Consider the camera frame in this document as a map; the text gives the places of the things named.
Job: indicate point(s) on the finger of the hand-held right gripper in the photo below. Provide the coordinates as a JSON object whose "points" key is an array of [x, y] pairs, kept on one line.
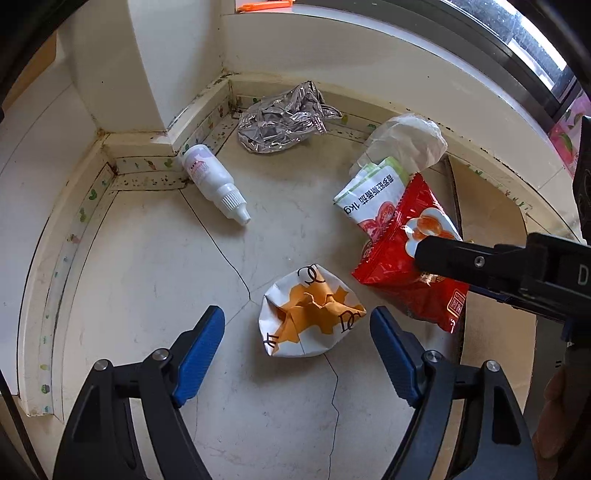
{"points": [[461, 261], [508, 299]]}

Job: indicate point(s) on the white dropper bottle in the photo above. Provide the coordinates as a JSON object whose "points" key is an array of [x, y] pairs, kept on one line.
{"points": [[203, 173]]}

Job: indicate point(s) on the dark framed window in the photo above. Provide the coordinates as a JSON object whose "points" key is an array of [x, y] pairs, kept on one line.
{"points": [[508, 64]]}

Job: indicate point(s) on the white and orange paper bag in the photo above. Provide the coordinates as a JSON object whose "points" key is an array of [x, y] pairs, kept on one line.
{"points": [[304, 309]]}

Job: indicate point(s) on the green and white packet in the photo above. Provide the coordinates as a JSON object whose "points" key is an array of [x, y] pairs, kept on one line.
{"points": [[369, 194]]}

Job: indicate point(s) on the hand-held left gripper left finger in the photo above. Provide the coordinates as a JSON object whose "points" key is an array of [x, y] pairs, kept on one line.
{"points": [[198, 360]]}

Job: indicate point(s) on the orange clip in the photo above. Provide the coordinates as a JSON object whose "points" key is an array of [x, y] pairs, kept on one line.
{"points": [[263, 5]]}

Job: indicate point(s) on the silver foil bag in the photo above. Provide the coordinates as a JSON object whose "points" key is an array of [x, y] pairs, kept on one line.
{"points": [[277, 124]]}

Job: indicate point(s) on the person's right hand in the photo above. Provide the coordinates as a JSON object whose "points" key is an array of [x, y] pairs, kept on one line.
{"points": [[555, 415]]}

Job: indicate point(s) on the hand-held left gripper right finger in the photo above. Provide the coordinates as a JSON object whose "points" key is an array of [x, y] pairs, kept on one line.
{"points": [[397, 360]]}

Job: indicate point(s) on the wooden cutting board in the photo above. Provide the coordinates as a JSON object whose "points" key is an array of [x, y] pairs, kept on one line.
{"points": [[37, 64]]}

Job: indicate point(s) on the red snack packet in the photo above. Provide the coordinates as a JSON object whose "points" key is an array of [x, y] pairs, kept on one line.
{"points": [[397, 258]]}

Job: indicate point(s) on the white plastic bag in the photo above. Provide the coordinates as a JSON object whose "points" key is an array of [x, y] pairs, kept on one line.
{"points": [[406, 141]]}

